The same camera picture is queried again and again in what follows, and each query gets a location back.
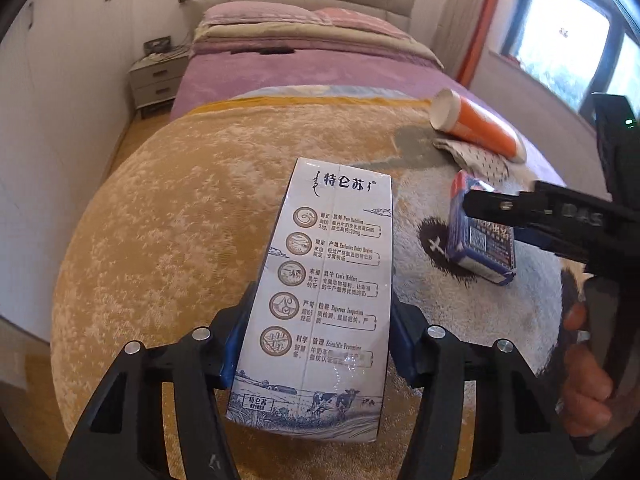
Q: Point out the person's right hand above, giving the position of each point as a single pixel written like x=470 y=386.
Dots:
x=585 y=380

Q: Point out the white wardrobe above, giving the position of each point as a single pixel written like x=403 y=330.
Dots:
x=60 y=110

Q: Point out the window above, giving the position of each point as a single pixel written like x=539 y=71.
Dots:
x=560 y=35

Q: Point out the small black clock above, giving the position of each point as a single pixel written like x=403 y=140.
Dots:
x=157 y=44

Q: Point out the pink purple pillow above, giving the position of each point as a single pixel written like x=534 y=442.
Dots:
x=250 y=14

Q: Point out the white blue milk carton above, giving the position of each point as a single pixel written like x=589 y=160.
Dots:
x=325 y=260

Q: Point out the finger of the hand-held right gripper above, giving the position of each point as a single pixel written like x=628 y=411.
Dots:
x=500 y=207
x=540 y=245

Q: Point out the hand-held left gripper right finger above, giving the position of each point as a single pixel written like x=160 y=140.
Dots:
x=402 y=345

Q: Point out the bed with purple sheet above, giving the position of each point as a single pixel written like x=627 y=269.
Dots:
x=300 y=75

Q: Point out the blue white small box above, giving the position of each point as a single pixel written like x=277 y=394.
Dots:
x=475 y=262

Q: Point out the orange white tube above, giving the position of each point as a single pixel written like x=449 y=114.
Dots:
x=480 y=127

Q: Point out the beige folded quilt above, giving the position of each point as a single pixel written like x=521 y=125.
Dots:
x=325 y=42

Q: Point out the spotted white cloth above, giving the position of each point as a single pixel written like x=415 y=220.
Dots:
x=480 y=160

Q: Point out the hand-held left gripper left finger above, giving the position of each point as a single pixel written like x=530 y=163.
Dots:
x=235 y=340

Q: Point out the beige orange curtain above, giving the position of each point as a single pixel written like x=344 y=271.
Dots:
x=465 y=10

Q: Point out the white nightstand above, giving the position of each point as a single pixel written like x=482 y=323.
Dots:
x=160 y=80

